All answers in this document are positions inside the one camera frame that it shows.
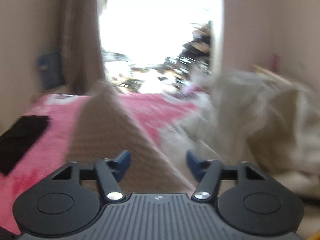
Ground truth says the beige houndstooth knit cardigan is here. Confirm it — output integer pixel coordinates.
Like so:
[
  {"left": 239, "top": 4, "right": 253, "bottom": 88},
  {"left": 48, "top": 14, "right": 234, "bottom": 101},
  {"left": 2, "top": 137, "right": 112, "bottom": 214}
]
[{"left": 69, "top": 81, "right": 195, "bottom": 195}]

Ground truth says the blue package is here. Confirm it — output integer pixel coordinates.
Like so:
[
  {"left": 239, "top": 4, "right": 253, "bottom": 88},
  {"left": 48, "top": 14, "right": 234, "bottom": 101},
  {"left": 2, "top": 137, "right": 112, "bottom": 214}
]
[{"left": 37, "top": 51, "right": 64, "bottom": 90}]

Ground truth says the black folded garment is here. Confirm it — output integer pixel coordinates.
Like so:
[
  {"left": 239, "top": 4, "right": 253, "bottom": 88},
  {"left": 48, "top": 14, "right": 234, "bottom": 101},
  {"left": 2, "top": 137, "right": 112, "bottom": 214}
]
[{"left": 0, "top": 115, "right": 50, "bottom": 175}]

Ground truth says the black wheelchair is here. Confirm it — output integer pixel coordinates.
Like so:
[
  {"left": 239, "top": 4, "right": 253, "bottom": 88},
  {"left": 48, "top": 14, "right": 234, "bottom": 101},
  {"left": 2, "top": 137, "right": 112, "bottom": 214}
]
[{"left": 164, "top": 21, "right": 213, "bottom": 80}]

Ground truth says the cream jacket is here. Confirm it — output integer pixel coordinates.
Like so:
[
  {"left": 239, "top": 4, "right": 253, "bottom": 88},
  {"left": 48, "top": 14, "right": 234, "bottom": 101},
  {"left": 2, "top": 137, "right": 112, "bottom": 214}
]
[{"left": 175, "top": 66, "right": 320, "bottom": 200}]

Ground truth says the pink floral blanket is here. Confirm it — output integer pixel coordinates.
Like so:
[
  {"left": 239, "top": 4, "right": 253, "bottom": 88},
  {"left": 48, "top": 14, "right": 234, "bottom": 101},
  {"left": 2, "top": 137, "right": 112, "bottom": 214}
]
[{"left": 0, "top": 91, "right": 208, "bottom": 235}]

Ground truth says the wooden nightstand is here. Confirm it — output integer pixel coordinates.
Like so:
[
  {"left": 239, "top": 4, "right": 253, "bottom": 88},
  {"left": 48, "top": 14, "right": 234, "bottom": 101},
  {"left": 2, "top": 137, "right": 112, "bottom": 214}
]
[{"left": 252, "top": 64, "right": 293, "bottom": 87}]

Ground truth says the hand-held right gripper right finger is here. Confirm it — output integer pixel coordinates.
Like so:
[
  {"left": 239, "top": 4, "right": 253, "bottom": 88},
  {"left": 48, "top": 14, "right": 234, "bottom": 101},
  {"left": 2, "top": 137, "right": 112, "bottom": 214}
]
[{"left": 186, "top": 149, "right": 268, "bottom": 203}]

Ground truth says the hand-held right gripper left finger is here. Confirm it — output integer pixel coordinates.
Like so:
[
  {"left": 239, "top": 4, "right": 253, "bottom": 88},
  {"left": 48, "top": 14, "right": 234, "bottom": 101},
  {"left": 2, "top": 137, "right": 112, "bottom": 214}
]
[{"left": 51, "top": 150, "right": 132, "bottom": 203}]

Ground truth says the brown curtain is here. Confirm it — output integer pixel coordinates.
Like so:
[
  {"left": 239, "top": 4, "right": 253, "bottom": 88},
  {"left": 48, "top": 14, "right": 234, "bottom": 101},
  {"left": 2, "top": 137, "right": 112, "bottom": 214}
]
[{"left": 59, "top": 0, "right": 107, "bottom": 95}]

